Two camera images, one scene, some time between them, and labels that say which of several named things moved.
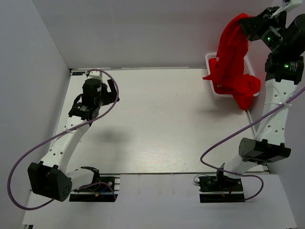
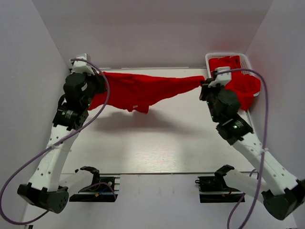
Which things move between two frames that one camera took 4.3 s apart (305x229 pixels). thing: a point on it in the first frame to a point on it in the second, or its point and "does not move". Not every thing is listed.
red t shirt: x=227 y=70 to x=137 y=93
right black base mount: x=219 y=189 does not move
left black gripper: x=111 y=97 to x=99 y=80
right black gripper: x=253 y=25 to x=206 y=88
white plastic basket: x=248 y=70 does not move
